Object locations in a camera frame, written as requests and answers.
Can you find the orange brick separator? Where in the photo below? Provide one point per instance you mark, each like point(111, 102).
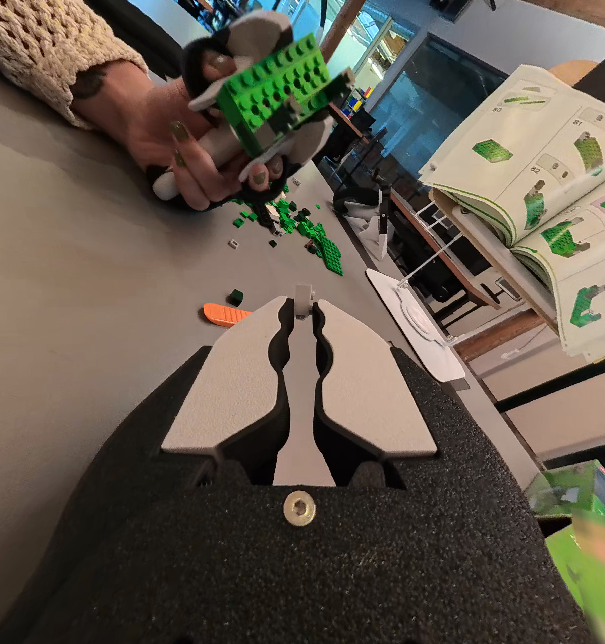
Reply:
point(224, 314)

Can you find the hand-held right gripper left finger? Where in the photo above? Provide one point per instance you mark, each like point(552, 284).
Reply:
point(232, 392)

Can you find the small grey lego piece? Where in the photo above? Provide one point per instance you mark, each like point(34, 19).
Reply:
point(303, 302)

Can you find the person's left hand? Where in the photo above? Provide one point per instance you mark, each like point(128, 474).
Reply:
point(156, 115)

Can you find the white booklet stand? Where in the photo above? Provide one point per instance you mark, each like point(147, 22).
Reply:
point(423, 327)

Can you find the black panel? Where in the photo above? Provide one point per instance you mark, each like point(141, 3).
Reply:
point(604, 75)

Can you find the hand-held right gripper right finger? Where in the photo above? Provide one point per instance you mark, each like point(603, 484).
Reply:
point(373, 392)

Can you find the green cardboard box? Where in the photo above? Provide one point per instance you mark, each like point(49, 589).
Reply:
point(564, 490)

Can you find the dark green lego brick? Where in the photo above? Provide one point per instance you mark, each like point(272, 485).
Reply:
point(235, 298)

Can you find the instruction booklet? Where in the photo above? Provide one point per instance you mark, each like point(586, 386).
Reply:
point(534, 166)

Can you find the green lego build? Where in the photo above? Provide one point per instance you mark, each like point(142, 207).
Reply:
point(277, 85)

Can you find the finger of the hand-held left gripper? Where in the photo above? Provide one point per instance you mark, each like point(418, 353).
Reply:
point(262, 22)
point(302, 143)

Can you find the round wooden table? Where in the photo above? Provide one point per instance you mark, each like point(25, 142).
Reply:
point(574, 70)

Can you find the pile of loose lego pieces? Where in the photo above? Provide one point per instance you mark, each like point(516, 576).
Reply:
point(332, 254)

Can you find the person's left forearm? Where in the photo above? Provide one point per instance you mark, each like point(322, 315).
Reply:
point(41, 40)

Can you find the wooden post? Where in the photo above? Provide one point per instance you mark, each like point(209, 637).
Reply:
point(342, 25)

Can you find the glass partition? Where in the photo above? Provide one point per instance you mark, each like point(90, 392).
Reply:
point(433, 100)

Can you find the brown desk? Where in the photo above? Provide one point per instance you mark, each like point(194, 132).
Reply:
point(448, 256)

